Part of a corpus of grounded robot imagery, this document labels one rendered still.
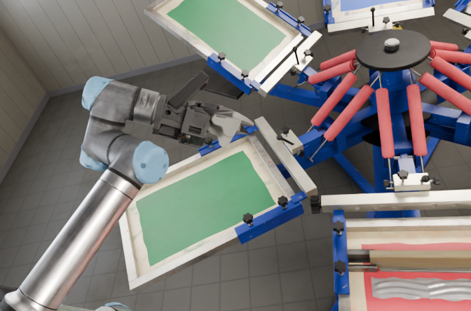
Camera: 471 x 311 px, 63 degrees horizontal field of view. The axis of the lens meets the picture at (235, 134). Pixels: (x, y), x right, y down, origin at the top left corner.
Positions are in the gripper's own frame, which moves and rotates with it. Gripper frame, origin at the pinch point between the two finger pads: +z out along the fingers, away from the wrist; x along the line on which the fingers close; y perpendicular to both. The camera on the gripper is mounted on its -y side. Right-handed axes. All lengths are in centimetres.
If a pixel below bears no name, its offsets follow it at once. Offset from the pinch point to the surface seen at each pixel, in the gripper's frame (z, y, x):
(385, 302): 66, 28, -48
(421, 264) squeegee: 74, 14, -41
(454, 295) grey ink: 84, 22, -38
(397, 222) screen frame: 73, -2, -52
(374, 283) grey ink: 64, 22, -52
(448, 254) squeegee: 79, 10, -34
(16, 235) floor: -134, 20, -304
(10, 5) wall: -238, -215, -317
